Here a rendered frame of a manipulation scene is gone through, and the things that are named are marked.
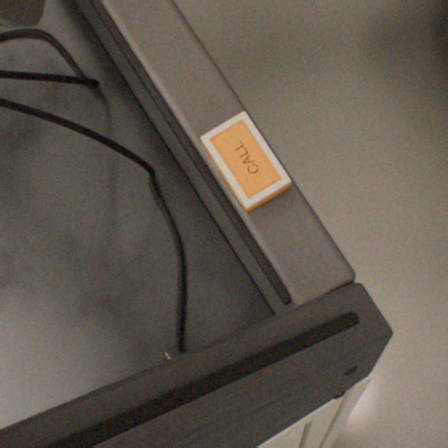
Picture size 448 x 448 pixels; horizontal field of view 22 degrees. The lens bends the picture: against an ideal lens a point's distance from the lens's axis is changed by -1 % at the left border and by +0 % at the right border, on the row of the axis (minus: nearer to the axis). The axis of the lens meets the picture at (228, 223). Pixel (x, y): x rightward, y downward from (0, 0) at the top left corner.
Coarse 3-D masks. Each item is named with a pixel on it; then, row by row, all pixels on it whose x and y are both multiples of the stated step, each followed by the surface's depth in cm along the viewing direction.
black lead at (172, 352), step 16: (0, 32) 83; (16, 32) 83; (32, 32) 83; (64, 48) 82; (48, 80) 73; (64, 80) 75; (80, 80) 77; (96, 80) 80; (32, 112) 69; (80, 128) 72; (112, 144) 75; (160, 208) 79; (176, 240) 78; (176, 320) 77; (176, 336) 76; (176, 352) 76
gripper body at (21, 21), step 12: (0, 0) 36; (12, 0) 37; (24, 0) 37; (36, 0) 37; (0, 12) 37; (12, 12) 37; (24, 12) 37; (36, 12) 37; (0, 24) 38; (12, 24) 37; (24, 24) 37; (36, 24) 37
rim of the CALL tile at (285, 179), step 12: (228, 120) 67; (216, 132) 67; (252, 132) 66; (204, 144) 67; (264, 144) 66; (216, 156) 66; (276, 168) 66; (228, 180) 66; (288, 180) 66; (240, 192) 66; (264, 192) 65; (252, 204) 65
